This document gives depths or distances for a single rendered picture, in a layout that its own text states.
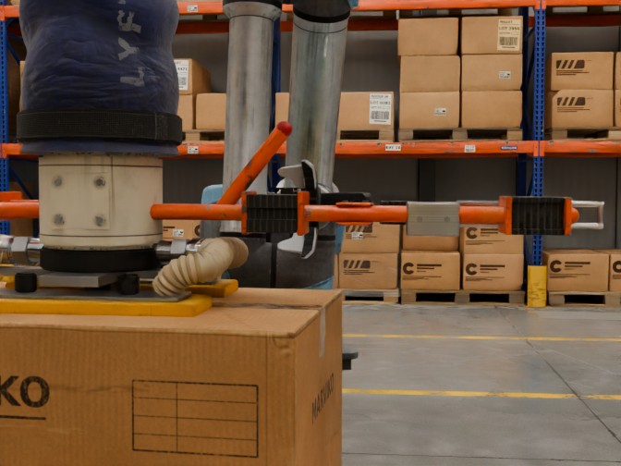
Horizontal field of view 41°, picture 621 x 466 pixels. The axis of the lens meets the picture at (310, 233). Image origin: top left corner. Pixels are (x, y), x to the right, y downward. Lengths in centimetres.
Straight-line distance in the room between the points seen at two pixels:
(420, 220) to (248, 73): 60
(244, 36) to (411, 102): 674
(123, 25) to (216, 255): 32
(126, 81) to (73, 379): 38
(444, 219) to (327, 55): 68
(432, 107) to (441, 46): 60
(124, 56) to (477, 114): 731
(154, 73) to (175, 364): 40
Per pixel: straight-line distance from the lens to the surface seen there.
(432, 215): 111
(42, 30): 116
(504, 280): 835
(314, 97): 173
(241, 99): 158
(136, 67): 113
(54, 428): 104
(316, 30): 167
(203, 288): 122
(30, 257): 124
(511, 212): 111
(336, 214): 111
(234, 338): 94
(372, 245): 820
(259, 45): 161
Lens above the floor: 110
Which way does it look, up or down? 3 degrees down
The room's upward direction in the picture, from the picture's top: straight up
